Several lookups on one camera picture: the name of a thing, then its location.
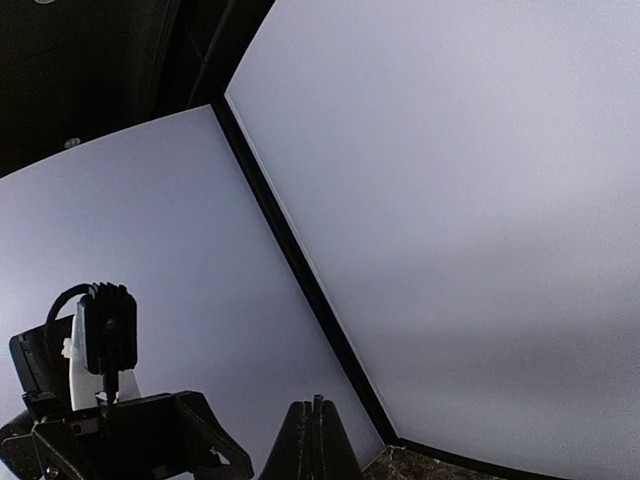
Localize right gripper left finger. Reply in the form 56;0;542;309
258;401;313;480

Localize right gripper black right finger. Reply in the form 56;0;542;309
312;395;363;480

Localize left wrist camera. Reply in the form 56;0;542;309
44;281;141;411

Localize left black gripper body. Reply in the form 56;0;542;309
1;327;254;479

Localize left black frame post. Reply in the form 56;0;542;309
211;94;400;446

